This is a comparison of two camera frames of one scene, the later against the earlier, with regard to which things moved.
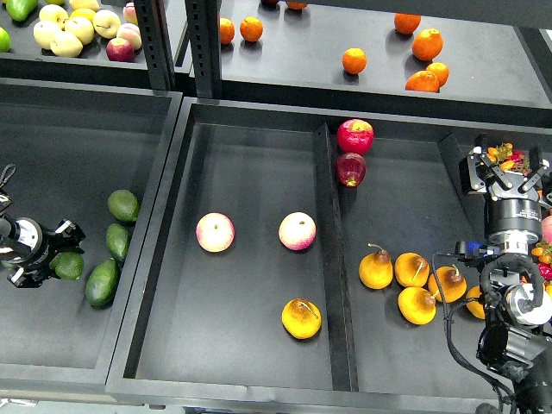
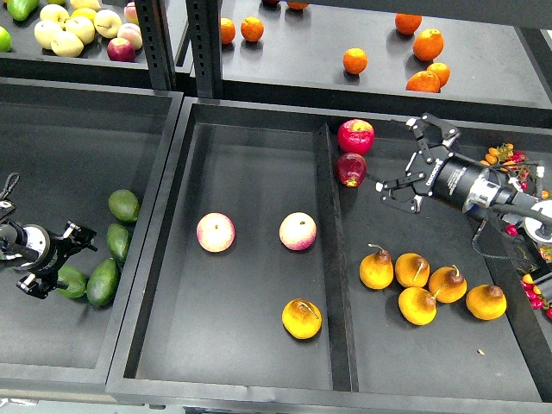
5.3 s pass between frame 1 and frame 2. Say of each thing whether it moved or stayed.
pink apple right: stayed
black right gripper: moved
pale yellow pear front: stayed
